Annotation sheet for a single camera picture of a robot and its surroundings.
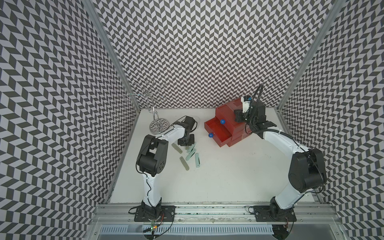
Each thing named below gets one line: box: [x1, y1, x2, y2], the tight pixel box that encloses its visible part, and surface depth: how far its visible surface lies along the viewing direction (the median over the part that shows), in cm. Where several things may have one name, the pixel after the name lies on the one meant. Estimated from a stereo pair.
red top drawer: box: [215, 98, 243, 123], surface depth 91 cm
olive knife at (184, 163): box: [179, 156, 190, 171], surface depth 93 cm
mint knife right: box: [195, 152, 201, 169], surface depth 93 cm
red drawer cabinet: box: [204, 97, 252, 148], surface depth 90 cm
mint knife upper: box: [186, 142, 197, 153], surface depth 96 cm
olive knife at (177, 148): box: [171, 143, 183, 154], surface depth 99 cm
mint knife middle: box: [185, 148, 197, 161], surface depth 95 cm
